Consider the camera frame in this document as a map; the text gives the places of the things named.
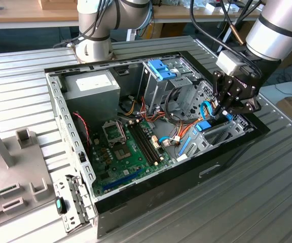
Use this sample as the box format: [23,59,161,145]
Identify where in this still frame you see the blue expansion slot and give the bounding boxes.
[102,169,143,192]

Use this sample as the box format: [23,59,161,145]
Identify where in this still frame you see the thick black gripper cable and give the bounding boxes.
[189,0,262,76]

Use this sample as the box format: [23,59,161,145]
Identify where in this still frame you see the grey power supply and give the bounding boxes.
[63,70,121,127]

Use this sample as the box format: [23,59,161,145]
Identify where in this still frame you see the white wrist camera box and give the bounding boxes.
[216,50,257,76]

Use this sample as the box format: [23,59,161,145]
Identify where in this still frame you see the brown wooden box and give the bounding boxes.
[38,0,79,11]

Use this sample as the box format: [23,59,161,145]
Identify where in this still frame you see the hard disk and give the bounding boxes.
[178,112,234,157]

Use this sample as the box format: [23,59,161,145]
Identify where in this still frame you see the orange red wire bundle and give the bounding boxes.
[139,96,167,124]

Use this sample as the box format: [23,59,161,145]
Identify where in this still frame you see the orange red power wire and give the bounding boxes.
[180,100,219,140]

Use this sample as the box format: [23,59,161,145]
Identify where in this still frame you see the CPU socket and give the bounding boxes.
[113,144,132,160]

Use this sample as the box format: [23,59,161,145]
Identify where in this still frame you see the blue plastic drive latch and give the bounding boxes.
[148,60,169,74]
[158,69,178,80]

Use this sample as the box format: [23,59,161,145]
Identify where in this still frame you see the red black fan wire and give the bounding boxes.
[72,112,91,152]

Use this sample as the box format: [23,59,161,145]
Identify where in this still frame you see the blue data wire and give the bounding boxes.
[200,100,220,119]

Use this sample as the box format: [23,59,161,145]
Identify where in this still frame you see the white side table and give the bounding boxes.
[259,81,292,106]

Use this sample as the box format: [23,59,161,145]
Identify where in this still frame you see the black RAM slot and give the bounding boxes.
[135,123,161,165]
[130,124,155,167]

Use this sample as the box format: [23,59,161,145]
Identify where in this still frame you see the grey metal drive cage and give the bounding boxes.
[137,57,202,116]

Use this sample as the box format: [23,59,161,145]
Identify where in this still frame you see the black open PC case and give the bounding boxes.
[44,50,271,238]

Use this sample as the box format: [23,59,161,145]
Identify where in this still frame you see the green motherboard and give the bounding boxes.
[89,118,174,197]

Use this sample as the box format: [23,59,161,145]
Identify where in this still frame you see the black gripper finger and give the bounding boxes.
[212,70,238,115]
[223,97,263,115]

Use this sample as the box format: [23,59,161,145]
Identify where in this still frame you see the grey parts rack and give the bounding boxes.
[0,119,55,232]

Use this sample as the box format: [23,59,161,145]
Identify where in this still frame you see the long wooden desk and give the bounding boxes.
[152,0,262,25]

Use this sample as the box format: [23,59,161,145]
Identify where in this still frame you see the metal socket cover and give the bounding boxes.
[101,120,126,147]

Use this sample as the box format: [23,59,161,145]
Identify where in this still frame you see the white small box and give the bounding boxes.
[206,2,223,14]

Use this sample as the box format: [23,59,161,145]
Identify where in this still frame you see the grey metal disk bay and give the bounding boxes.
[177,111,254,163]

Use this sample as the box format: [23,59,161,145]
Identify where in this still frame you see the black wire loop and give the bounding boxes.
[164,88,187,125]

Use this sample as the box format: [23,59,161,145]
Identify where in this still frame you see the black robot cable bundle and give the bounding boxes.
[52,0,106,49]

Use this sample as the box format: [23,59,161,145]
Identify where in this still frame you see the grey expansion slot latch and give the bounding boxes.
[64,174,91,225]

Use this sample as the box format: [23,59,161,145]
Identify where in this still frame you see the clear plastic bags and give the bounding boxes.
[181,0,208,11]

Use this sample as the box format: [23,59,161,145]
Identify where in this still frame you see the yellow black wire bundle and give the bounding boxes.
[119,98,138,117]

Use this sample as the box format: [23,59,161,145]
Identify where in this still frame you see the brown cardboard box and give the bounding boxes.
[145,22,187,39]

